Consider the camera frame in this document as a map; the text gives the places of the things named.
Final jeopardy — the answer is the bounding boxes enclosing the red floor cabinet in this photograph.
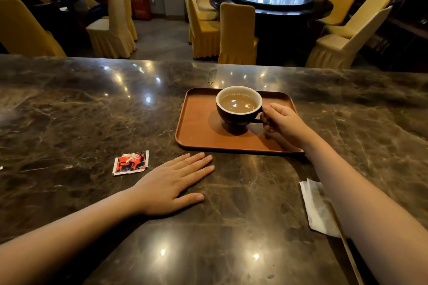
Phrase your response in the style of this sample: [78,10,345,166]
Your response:
[130,0,152,21]

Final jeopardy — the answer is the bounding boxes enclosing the dark side table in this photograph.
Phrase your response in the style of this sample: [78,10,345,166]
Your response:
[18,0,91,56]

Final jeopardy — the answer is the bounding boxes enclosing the person's right forearm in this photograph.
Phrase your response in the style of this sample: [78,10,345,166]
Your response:
[302,135,428,285]

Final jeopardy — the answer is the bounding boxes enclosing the white paper napkin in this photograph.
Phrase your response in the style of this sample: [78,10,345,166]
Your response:
[299,179,342,238]

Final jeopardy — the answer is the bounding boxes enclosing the person's left hand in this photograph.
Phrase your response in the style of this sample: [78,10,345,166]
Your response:
[129,152,215,217]

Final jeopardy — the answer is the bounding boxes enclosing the person's right hand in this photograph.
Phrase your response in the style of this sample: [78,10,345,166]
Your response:
[260,103,317,149]

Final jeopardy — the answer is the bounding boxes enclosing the person's left forearm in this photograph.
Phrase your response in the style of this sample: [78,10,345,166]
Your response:
[0,189,144,285]

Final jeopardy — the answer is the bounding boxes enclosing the brown rectangular tray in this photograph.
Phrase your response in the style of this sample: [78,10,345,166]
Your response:
[175,87,305,155]

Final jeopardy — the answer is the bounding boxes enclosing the cream fabric covered chair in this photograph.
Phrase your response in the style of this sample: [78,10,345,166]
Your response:
[86,0,137,59]

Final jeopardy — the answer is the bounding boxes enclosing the thin wooden stir stick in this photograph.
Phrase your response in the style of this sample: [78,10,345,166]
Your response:
[329,202,364,285]

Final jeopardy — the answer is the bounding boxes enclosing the yellow chairs around round table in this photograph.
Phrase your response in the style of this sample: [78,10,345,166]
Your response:
[183,0,393,69]

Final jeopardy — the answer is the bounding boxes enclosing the yellow fabric covered chair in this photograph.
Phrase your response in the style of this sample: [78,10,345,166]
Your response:
[0,0,67,58]
[121,0,138,42]

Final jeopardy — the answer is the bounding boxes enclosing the dark round dining table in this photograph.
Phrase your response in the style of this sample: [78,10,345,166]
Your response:
[209,0,334,63]

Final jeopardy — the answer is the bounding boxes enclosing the dark wooden shelf unit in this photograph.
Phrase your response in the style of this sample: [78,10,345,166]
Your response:
[348,0,428,72]

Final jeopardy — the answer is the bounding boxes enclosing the dark cup with white inside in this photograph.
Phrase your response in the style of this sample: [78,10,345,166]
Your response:
[216,86,265,126]

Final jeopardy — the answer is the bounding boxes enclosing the milky coffee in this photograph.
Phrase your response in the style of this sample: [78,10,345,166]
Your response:
[220,93,258,114]

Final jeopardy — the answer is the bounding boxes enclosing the red torn sachet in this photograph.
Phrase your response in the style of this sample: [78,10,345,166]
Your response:
[112,150,150,176]

